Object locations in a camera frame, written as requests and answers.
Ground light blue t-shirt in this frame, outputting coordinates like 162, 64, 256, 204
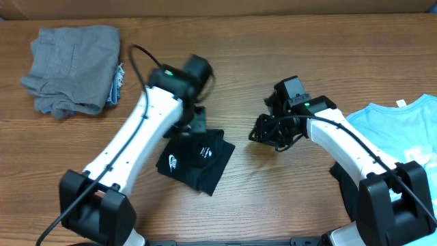
344, 93, 437, 246

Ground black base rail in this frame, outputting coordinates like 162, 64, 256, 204
144, 237, 325, 246

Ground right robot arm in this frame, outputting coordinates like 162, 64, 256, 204
249, 76, 436, 245

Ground blue frayed denim garment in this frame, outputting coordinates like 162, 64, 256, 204
34, 64, 126, 118

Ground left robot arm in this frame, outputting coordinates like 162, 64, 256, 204
58, 55, 213, 246

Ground grey folded shorts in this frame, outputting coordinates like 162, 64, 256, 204
20, 25, 120, 120

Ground black t-shirt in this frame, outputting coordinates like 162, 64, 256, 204
156, 129, 235, 196

